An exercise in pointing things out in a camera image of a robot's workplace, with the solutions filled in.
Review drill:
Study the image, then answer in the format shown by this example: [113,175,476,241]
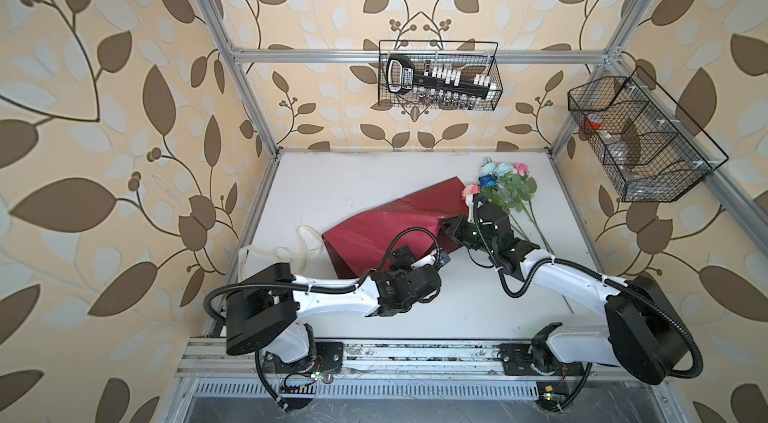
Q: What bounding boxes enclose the light blue fake rose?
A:
[480,160,517,178]

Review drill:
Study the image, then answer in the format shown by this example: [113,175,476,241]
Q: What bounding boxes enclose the dark red wrapping paper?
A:
[322,177,468,279]

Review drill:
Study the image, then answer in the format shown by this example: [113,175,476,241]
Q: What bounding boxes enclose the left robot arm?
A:
[203,239,450,384]

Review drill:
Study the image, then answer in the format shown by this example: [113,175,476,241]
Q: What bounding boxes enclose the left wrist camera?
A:
[389,245,416,271]

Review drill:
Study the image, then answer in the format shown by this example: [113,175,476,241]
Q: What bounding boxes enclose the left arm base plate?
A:
[263,340,345,374]

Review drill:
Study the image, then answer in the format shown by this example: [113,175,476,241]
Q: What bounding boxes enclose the black tool in basket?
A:
[379,53,503,101]

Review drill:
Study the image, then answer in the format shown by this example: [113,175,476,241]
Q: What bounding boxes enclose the back wire basket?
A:
[377,39,504,112]

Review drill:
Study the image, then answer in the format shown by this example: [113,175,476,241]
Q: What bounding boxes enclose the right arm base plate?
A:
[498,343,585,378]

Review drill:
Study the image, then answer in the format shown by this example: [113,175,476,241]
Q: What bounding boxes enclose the pink fake rose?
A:
[461,183,480,200]

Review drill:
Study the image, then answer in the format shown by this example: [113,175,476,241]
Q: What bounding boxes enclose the right wire basket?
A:
[567,67,729,203]

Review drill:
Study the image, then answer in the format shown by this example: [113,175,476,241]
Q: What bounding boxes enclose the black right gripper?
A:
[438,214,495,257]

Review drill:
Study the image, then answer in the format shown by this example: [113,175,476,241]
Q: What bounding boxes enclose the wire basket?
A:
[377,39,504,112]
[567,67,729,203]

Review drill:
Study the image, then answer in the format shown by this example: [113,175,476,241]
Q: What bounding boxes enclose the magenta fake rose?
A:
[513,163,553,253]

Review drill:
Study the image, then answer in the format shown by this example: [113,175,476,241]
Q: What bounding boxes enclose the cream ribbon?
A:
[237,225,324,282]

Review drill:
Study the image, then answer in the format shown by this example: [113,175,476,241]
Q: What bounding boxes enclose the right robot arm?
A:
[440,194,704,411]

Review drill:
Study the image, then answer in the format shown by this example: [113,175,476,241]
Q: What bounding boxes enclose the plastic bottle red cap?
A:
[583,113,641,172]

